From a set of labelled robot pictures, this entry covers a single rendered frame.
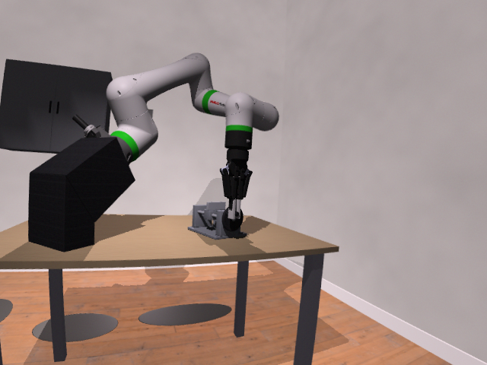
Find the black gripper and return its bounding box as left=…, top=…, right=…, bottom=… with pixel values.
left=220, top=149, right=253, bottom=219

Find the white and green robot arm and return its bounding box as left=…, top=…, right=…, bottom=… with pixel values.
left=72, top=53, right=279, bottom=165

